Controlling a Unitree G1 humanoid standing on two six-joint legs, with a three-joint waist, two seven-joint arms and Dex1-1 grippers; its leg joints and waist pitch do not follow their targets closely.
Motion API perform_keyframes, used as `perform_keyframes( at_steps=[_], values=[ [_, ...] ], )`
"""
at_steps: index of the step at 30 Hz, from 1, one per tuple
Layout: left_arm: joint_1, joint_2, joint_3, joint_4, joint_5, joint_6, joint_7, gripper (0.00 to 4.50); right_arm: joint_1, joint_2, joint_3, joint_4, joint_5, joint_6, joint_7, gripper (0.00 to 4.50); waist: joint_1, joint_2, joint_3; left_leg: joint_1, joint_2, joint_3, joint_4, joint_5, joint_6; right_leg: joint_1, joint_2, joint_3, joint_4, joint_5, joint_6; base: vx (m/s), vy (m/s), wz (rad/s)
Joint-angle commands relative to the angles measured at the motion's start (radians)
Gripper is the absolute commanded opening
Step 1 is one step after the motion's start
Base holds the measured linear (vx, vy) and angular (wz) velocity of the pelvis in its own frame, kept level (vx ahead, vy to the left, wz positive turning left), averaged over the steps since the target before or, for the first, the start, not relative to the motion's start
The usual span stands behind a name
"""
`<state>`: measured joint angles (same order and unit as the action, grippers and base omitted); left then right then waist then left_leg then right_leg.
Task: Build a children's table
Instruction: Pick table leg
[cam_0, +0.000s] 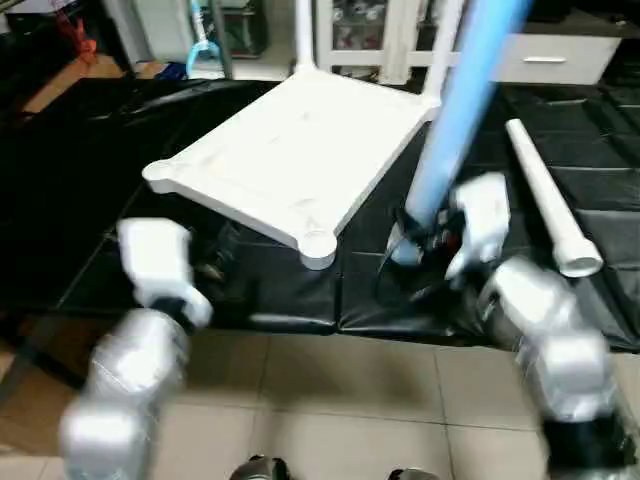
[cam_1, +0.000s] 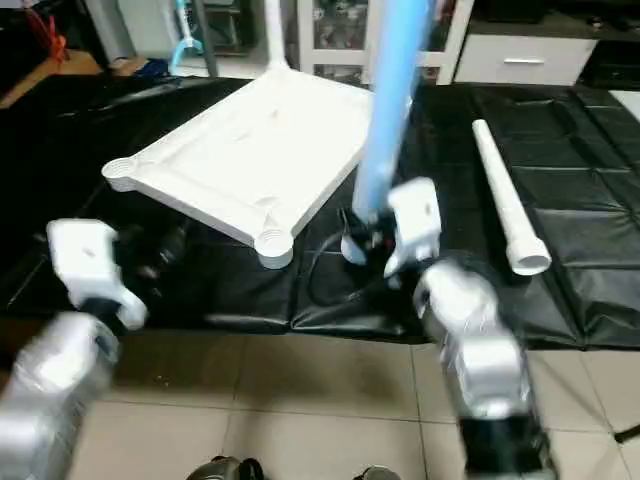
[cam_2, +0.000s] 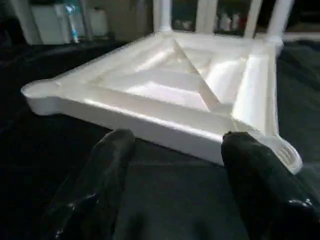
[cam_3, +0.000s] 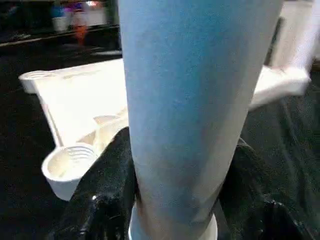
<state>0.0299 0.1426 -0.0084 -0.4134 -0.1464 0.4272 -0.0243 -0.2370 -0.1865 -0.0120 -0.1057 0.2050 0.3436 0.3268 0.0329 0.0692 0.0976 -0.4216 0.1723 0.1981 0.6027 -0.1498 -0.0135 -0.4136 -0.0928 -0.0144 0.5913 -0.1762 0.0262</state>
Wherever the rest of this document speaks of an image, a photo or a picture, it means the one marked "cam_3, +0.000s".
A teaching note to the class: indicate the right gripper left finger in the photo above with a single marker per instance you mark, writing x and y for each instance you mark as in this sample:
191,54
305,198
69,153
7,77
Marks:
105,200

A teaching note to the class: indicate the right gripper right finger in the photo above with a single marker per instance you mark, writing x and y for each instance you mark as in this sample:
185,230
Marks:
265,205

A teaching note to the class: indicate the white plastic table top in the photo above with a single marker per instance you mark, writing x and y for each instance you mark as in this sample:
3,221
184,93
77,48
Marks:
75,95

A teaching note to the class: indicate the black work mat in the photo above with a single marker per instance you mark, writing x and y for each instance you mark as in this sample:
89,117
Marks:
290,140

